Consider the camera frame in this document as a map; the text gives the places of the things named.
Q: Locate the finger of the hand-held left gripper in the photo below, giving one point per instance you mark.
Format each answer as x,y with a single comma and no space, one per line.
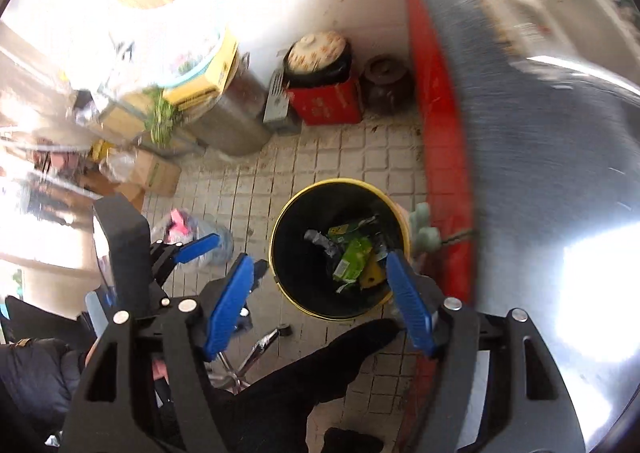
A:
197,247
260,270

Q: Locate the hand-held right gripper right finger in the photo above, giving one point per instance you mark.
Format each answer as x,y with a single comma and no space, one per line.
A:
410,303

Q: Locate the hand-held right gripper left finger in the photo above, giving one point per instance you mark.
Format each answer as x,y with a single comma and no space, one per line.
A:
225,303

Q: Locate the black bin with yellow rim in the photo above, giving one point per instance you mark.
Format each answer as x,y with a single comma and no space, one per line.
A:
300,258

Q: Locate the silver foil wrapper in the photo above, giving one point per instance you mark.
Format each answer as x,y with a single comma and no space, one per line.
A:
320,240

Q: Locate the green carton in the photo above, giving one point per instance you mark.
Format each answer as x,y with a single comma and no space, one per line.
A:
355,255

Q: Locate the person's left forearm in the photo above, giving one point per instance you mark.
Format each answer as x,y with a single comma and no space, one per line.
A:
35,373

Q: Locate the clear plastic bag pink contents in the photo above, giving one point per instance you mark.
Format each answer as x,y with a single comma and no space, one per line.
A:
175,223

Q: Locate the chrome chair base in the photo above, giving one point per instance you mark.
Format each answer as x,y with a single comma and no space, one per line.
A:
260,348

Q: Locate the brown cardboard box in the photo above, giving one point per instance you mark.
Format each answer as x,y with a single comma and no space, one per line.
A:
160,173

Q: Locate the person's black trouser leg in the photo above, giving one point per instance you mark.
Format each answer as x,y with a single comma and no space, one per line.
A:
280,398

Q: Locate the large steel canister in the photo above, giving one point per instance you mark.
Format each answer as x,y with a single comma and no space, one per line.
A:
235,118

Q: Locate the green leafy vegetables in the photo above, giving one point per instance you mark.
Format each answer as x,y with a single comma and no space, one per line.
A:
162,115

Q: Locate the person's black shoe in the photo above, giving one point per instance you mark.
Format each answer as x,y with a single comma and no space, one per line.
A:
350,440

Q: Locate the red cabinet front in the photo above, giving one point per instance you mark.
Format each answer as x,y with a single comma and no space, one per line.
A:
440,133

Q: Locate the yellow cardboard box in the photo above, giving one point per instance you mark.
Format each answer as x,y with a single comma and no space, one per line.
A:
217,73

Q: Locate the red box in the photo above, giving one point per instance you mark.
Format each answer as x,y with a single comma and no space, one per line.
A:
325,103

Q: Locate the stainless steel sink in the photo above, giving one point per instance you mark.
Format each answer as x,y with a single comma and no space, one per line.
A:
550,158

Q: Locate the brown clay pot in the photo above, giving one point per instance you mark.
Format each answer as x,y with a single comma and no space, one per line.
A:
387,83

